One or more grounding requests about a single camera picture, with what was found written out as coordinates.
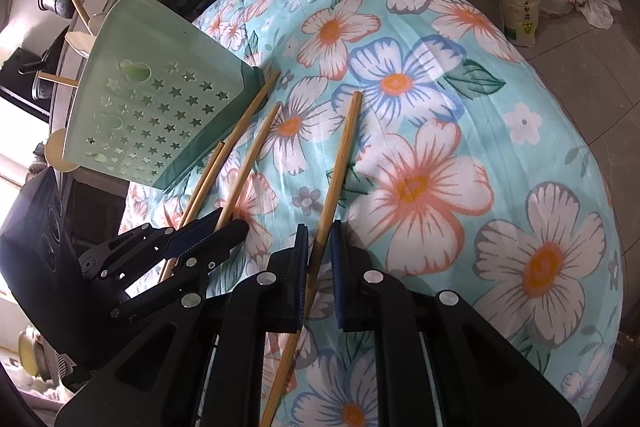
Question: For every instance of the bamboo chopstick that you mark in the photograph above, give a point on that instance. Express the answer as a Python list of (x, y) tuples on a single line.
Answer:
[(77, 4), (340, 157), (207, 174), (255, 147), (250, 112), (57, 78)]

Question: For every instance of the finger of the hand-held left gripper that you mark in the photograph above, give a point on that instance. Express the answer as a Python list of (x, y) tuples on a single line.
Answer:
[(227, 237), (197, 229)]

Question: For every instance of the white ceramic spoon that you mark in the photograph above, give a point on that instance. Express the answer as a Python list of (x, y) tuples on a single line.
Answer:
[(77, 43), (59, 154)]

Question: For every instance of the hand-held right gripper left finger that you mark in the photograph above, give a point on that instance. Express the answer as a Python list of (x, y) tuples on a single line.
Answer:
[(301, 257)]

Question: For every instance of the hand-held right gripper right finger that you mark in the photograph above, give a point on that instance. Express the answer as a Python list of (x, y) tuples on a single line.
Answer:
[(337, 277)]

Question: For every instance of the black wok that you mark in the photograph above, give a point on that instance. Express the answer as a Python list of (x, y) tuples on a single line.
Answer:
[(47, 62)]

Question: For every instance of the green plastic utensil holder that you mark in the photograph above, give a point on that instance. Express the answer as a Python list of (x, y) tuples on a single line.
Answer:
[(150, 57)]

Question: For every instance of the floral turquoise blanket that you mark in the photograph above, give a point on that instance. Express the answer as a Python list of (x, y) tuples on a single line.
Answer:
[(450, 107)]

